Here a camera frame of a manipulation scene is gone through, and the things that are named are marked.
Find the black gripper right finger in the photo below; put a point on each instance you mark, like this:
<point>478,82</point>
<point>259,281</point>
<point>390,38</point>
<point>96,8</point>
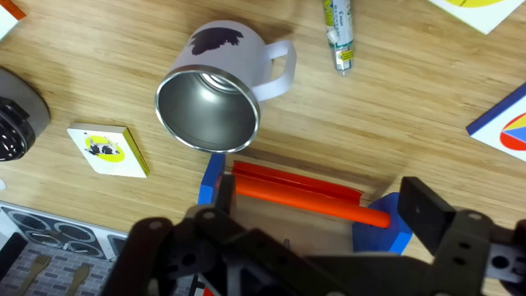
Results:
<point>425,212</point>

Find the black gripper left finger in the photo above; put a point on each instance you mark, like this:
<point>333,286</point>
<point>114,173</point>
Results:
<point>226,192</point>

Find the white metal mug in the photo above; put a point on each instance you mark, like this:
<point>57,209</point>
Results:
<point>213,92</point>

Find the small white yellow card book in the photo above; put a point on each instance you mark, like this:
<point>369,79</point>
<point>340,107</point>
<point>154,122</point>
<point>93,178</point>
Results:
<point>109,150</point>

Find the white book yellow circle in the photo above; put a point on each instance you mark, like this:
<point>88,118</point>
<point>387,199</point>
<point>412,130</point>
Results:
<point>483,15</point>

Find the small white book orange picture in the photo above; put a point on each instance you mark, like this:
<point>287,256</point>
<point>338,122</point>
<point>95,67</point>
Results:
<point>11,15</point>

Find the blue wooden toy tool bench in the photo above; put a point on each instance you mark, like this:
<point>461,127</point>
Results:
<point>312,215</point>

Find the green glue marker tube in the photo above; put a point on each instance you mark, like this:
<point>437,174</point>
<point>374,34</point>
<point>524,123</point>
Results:
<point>340,31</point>

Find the grey black toy pot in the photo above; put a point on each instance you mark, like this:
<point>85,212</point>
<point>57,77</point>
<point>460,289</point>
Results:
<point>24,115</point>

